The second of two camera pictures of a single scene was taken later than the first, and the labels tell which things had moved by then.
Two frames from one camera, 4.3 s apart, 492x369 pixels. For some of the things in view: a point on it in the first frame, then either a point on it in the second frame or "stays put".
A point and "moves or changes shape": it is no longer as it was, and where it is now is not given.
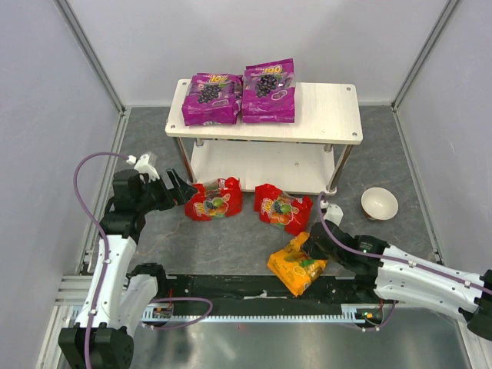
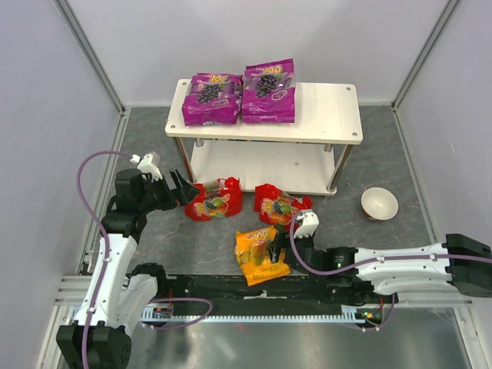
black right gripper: x=320 y=246 -> x=285 y=246
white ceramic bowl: x=379 y=204 stays put
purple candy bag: x=212 y=99 stays put
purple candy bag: x=269 y=93 stays put
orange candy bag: x=294 y=268 moves or changes shape
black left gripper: x=164 y=191 stays put
